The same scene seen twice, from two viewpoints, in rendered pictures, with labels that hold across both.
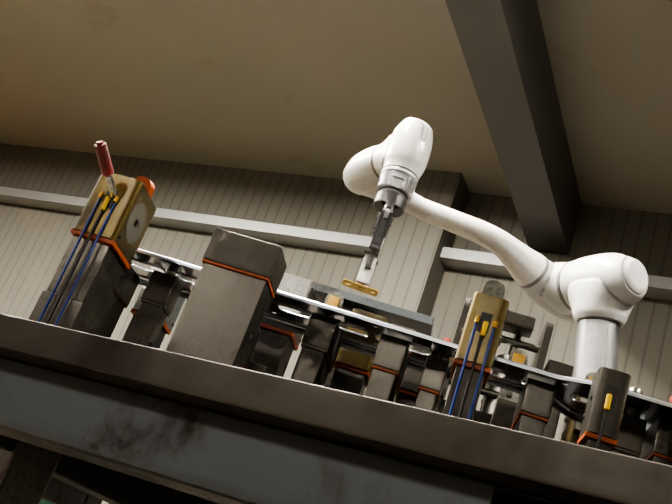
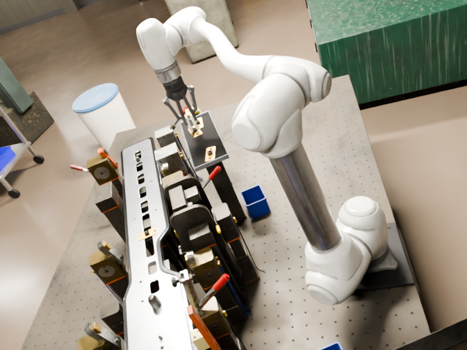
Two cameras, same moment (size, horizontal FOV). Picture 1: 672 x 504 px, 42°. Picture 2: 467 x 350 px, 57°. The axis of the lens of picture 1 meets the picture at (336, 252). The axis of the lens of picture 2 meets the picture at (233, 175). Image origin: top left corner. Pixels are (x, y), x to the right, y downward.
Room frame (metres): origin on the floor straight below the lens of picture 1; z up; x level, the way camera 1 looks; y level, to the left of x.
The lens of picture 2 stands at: (1.64, -1.55, 2.07)
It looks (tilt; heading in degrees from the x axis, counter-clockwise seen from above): 38 degrees down; 78
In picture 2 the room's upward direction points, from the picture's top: 23 degrees counter-clockwise
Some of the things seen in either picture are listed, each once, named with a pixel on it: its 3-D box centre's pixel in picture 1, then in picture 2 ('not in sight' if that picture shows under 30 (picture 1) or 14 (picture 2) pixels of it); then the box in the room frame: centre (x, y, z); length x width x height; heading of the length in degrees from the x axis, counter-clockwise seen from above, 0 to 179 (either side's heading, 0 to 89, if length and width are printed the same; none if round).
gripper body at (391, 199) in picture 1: (386, 212); (175, 88); (1.87, -0.08, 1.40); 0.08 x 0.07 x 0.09; 178
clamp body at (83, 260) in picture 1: (82, 278); (112, 187); (1.43, 0.38, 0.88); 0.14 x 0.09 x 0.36; 169
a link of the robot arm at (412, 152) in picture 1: (406, 150); (158, 41); (1.88, -0.07, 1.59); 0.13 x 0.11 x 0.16; 27
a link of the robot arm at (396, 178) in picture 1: (396, 186); (167, 71); (1.87, -0.08, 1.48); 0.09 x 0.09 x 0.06
